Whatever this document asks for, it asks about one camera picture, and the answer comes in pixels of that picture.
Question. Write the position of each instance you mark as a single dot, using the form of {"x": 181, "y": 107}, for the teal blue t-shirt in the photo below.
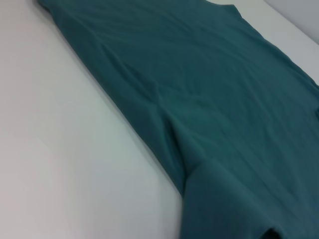
{"x": 211, "y": 112}

